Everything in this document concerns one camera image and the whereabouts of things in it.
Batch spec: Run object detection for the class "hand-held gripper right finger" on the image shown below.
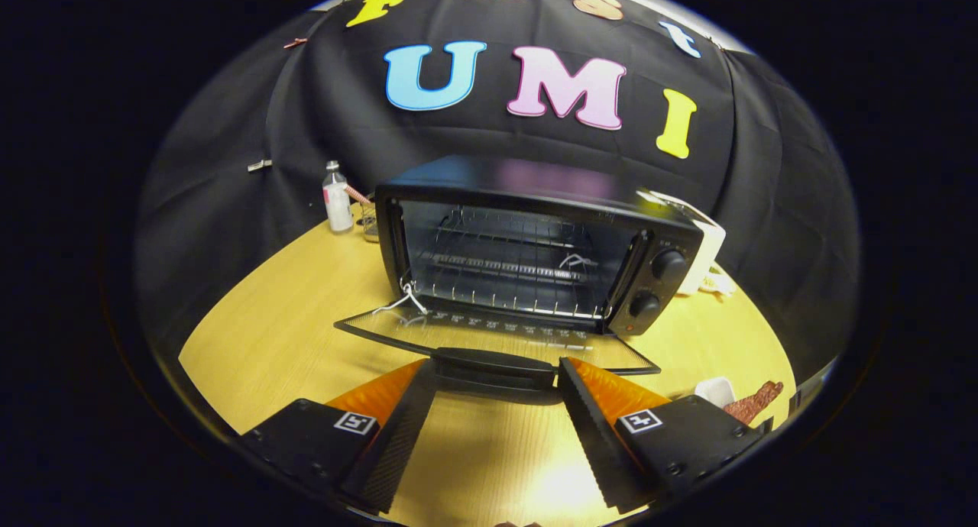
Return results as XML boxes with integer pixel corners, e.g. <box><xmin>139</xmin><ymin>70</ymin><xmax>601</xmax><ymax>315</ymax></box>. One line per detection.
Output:
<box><xmin>556</xmin><ymin>357</ymin><xmax>772</xmax><ymax>512</ymax></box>

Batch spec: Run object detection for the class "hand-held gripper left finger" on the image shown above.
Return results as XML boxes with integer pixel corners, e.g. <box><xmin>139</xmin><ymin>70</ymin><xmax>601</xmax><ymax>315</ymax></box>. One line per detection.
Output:
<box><xmin>241</xmin><ymin>359</ymin><xmax>438</xmax><ymax>515</ymax></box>

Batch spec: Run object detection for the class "black toaster oven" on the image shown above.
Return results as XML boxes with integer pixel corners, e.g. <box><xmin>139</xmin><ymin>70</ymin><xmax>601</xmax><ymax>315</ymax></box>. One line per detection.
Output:
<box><xmin>334</xmin><ymin>155</ymin><xmax>705</xmax><ymax>394</ymax></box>

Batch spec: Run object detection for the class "brown steak piece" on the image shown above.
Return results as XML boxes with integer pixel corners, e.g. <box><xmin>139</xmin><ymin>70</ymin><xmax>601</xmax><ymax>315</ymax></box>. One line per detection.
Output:
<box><xmin>722</xmin><ymin>380</ymin><xmax>785</xmax><ymax>426</ymax></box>

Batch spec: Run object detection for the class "white pop-up toaster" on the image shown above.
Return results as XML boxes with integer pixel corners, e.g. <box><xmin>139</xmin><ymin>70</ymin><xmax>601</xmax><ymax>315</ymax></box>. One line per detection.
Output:
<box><xmin>638</xmin><ymin>189</ymin><xmax>727</xmax><ymax>296</ymax></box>

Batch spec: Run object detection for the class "white plastic tray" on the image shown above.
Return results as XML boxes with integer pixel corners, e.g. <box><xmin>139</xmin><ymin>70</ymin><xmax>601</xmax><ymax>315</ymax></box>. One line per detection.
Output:
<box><xmin>694</xmin><ymin>377</ymin><xmax>736</xmax><ymax>407</ymax></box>

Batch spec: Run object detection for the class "white divided bean dish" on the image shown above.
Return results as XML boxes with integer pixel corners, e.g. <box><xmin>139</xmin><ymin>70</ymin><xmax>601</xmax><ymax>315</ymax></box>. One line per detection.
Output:
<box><xmin>699</xmin><ymin>263</ymin><xmax>738</xmax><ymax>299</ymax></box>

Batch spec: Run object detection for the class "small clear bottle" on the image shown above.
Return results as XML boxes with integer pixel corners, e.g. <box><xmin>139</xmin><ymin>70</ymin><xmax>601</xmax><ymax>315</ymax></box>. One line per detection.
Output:
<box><xmin>322</xmin><ymin>160</ymin><xmax>355</xmax><ymax>233</ymax></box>

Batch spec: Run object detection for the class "white cord tie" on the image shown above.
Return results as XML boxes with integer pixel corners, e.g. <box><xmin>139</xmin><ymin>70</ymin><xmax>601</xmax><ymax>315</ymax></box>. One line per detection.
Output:
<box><xmin>373</xmin><ymin>283</ymin><xmax>429</xmax><ymax>318</ymax></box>

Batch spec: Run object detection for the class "small wire basket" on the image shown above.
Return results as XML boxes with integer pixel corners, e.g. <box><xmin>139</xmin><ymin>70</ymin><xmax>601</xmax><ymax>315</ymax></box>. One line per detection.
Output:
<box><xmin>345</xmin><ymin>185</ymin><xmax>381</xmax><ymax>243</ymax></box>

